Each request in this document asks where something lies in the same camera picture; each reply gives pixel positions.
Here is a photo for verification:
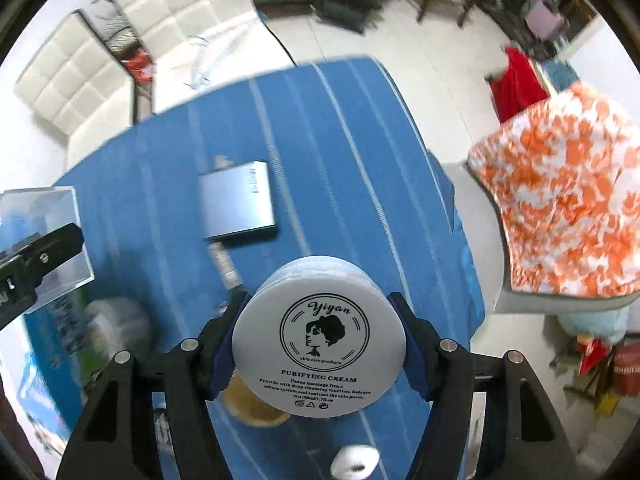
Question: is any key bunch with black fob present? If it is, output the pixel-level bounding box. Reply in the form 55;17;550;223
207;242;243;290

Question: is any small white tape roll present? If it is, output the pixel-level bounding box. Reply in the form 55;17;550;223
330;444;380;480

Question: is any white padded chair left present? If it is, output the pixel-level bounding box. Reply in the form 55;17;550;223
15;11;136;169

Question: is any clear acrylic box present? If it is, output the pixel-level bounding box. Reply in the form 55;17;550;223
1;185;94;313

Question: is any orange white floral cushion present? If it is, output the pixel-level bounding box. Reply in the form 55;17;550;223
468;82;639;298

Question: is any white padded chair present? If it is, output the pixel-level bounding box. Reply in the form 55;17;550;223
15;11;136;169
111;0;294;114

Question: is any tan round lid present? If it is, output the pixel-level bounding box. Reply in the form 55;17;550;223
221;370;291;428

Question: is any silver round tin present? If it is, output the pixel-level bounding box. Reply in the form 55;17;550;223
85;297;153;361

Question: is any white padded chair right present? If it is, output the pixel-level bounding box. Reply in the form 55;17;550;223
111;0;294;114

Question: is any white purifying cream jar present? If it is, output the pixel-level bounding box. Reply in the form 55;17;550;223
232;256;407;418

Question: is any blue striped tablecloth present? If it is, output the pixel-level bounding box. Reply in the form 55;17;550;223
22;56;486;480

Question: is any red cloth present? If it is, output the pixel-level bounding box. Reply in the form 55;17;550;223
487;47;549;124

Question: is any grey metal box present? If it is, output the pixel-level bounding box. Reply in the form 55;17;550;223
198;160;277;240

